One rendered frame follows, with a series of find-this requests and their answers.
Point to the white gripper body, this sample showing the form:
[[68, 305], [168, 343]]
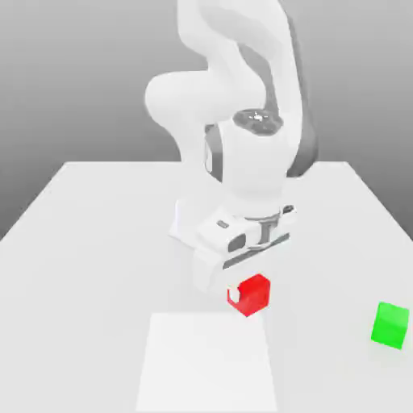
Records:
[[209, 271]]

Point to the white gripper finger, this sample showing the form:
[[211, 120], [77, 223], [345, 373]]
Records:
[[233, 293]]

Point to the small red cube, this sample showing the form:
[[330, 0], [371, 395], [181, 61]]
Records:
[[255, 295]]

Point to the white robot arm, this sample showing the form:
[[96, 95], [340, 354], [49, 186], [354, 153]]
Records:
[[251, 155]]

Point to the small green cube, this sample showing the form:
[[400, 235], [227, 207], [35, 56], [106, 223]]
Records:
[[389, 326]]

